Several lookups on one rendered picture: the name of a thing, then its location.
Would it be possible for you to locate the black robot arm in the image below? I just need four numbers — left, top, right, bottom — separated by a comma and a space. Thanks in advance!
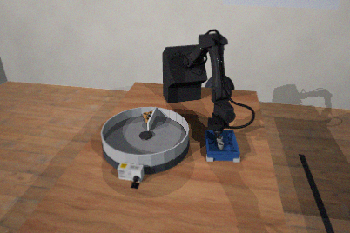
171, 33, 236, 135

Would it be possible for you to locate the grey round turntable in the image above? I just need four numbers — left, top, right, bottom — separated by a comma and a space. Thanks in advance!
101, 107, 190, 189

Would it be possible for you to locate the blue open box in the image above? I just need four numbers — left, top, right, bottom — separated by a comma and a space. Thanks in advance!
205, 130, 240, 161

